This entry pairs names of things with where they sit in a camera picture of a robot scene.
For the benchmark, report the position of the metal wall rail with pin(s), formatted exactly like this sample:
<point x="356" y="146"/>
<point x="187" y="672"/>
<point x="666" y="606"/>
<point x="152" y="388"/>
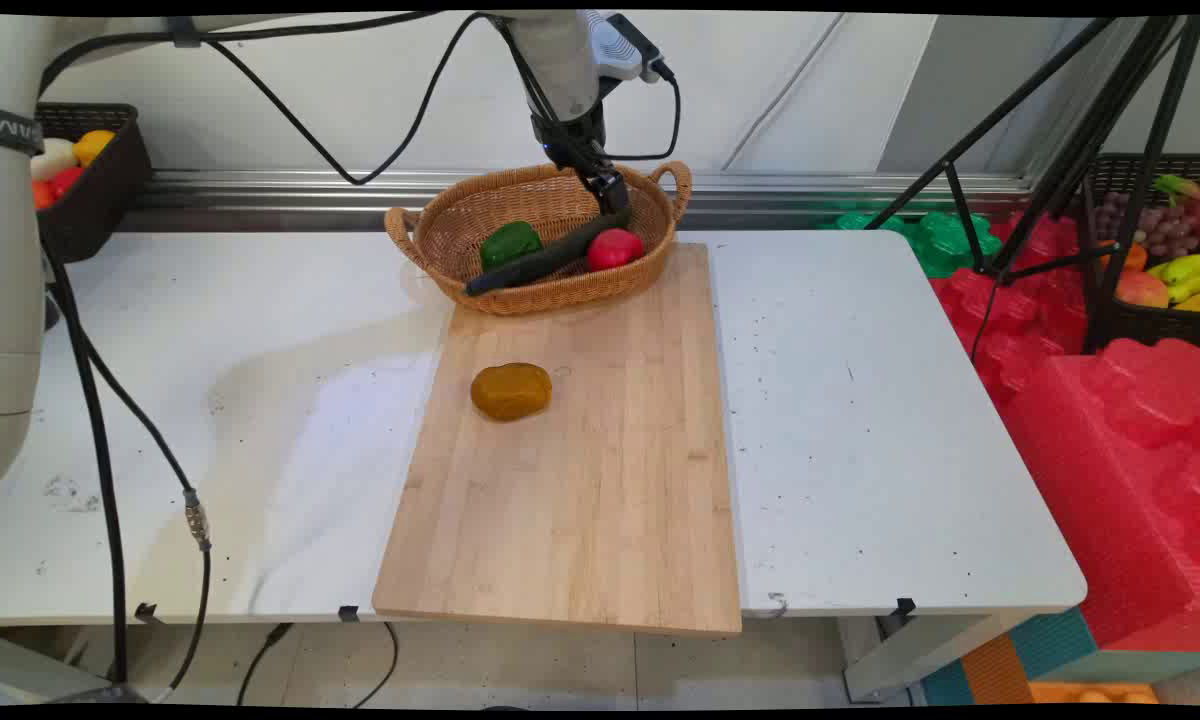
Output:
<point x="810" y="190"/>

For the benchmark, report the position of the red foam packing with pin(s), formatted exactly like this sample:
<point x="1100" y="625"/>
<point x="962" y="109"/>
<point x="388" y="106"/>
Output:
<point x="1110" y="480"/>

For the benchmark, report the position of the black woven basket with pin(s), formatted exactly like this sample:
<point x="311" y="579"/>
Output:
<point x="100" y="200"/>

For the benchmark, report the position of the small black table clip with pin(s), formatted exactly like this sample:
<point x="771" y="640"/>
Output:
<point x="145" y="612"/>
<point x="348" y="613"/>
<point x="904" y="606"/>

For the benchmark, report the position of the white table leg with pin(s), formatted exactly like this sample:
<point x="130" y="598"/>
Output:
<point x="910" y="655"/>

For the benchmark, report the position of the orange toy fruit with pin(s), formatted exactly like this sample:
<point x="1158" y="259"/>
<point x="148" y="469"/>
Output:
<point x="41" y="194"/>

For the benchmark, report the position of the yellow toy fruit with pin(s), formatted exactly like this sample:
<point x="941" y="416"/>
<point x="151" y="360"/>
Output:
<point x="93" y="146"/>

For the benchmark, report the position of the dark green round device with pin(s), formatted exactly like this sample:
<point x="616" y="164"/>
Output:
<point x="52" y="312"/>

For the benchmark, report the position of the purple toy grapes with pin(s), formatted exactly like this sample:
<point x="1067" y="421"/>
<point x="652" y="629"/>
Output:
<point x="1165" y="228"/>

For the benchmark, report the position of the red tomato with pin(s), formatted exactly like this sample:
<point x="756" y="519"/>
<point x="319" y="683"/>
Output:
<point x="615" y="249"/>

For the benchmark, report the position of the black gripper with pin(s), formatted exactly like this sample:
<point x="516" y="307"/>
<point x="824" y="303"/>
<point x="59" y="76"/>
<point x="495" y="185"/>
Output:
<point x="570" y="135"/>

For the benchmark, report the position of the yellow toy bananas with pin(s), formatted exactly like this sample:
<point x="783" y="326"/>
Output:
<point x="1185" y="270"/>

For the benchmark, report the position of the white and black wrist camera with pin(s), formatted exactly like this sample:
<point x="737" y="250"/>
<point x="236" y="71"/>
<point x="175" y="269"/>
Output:
<point x="620" y="45"/>

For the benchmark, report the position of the green foam packing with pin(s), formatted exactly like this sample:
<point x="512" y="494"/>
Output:
<point x="945" y="243"/>

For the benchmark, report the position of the wooden cutting board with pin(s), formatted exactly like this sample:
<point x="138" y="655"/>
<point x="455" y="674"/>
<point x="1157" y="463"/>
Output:
<point x="580" y="470"/>

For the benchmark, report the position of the black tripod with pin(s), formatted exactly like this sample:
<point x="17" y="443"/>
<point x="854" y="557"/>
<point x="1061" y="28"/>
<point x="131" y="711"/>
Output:
<point x="1090" y="150"/>

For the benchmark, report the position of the white toy vegetable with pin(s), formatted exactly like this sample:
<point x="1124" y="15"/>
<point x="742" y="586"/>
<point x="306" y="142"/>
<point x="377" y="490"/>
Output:
<point x="54" y="158"/>

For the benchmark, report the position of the small red toy fruit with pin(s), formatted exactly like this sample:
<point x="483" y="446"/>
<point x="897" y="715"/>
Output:
<point x="66" y="180"/>

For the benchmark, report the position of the green bell pepper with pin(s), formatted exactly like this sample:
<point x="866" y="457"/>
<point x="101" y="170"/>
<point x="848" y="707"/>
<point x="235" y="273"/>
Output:
<point x="508" y="244"/>

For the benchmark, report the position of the black crate with fruit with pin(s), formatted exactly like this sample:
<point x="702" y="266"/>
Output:
<point x="1145" y="325"/>

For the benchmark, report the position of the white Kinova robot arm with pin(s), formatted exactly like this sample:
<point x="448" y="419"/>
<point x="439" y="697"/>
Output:
<point x="15" y="300"/>

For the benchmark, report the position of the peach coloured toy fruit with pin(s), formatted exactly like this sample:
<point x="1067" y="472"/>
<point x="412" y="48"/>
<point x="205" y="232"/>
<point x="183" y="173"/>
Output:
<point x="1142" y="290"/>

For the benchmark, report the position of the brown potato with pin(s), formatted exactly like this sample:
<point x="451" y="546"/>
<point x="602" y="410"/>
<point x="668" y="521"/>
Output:
<point x="510" y="391"/>

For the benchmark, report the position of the dark green cucumber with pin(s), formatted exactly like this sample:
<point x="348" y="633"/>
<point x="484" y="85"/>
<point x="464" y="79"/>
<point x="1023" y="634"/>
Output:
<point x="540" y="262"/>

